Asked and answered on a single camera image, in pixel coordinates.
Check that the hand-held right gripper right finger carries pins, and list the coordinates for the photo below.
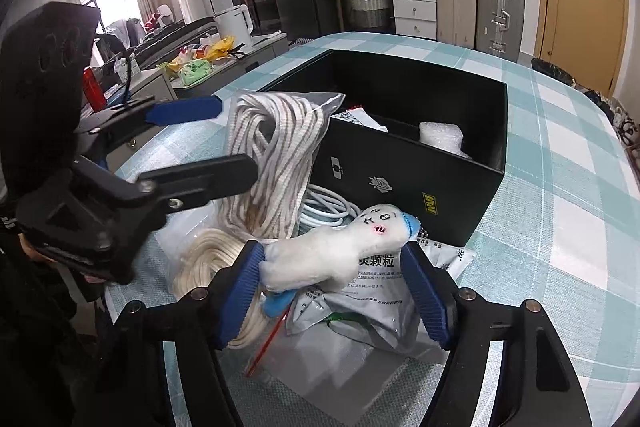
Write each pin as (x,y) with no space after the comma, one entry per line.
(425,292)

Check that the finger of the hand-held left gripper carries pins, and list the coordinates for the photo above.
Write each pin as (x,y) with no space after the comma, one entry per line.
(185,109)
(210,179)

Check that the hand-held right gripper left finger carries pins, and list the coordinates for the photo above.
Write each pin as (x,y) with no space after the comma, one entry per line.
(240,292)

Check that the grey foil packet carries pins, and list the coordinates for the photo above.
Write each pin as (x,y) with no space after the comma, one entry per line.
(380,307)

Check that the white plush doll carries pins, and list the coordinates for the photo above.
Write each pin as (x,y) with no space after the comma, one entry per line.
(340,252)

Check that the black cardboard box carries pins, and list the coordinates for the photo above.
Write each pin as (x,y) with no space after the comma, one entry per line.
(400,187)

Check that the person's left hand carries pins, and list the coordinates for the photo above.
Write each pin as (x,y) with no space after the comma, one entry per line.
(35,254)

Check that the red bottle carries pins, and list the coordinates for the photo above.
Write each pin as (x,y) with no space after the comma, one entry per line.
(93,89)

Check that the yellow plastic bag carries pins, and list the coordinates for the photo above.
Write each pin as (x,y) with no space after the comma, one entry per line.
(220,47)

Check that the grey side cabinet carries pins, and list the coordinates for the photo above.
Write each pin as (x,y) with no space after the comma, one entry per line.
(250,57)

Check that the white kettle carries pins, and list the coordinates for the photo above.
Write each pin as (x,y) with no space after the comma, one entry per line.
(232,24)

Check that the striped floor mat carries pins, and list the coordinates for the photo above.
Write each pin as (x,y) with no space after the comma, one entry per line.
(301,42)

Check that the white bubble wrap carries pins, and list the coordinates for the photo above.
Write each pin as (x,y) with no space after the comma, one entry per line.
(442,134)

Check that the white printed packet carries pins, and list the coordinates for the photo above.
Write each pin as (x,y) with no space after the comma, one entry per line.
(360,119)

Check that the woven laundry basket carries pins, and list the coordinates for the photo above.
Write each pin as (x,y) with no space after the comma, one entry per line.
(369,14)

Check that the person's black clothing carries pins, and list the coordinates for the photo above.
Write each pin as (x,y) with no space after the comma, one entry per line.
(40,357)

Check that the white desk with drawers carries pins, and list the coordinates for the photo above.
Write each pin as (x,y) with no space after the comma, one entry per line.
(415,7)

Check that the trash bin with black liner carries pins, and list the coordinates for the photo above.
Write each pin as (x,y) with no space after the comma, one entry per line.
(550,69)

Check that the pile of loose shoes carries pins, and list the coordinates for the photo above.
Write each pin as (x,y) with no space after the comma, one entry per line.
(610,112)

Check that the silver suitcase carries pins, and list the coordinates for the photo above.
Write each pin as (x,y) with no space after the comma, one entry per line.
(500,12)

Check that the beige suitcase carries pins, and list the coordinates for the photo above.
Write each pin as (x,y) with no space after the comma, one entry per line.
(455,2)

